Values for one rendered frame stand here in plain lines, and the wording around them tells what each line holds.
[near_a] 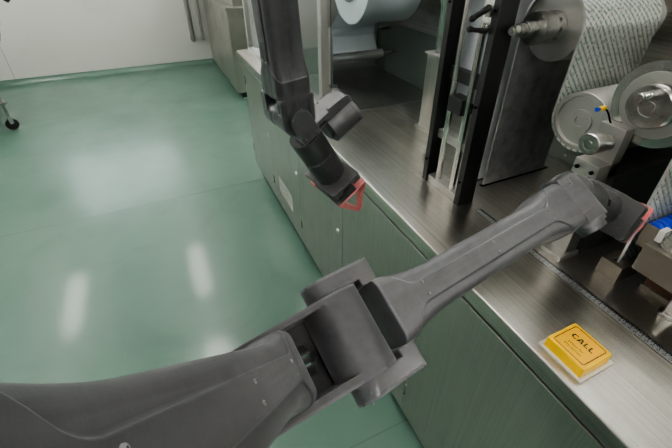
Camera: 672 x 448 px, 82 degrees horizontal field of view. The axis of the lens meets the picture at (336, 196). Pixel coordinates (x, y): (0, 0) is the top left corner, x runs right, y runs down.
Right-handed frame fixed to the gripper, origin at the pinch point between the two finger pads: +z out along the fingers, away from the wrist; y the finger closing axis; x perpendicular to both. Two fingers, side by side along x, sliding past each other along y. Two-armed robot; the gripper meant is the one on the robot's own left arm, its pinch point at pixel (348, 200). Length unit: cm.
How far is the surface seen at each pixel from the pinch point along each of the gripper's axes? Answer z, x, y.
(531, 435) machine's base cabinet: 39, 6, -43
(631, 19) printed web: 3, -67, -15
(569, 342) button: 18.8, -8.2, -40.9
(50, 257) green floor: 52, 121, 171
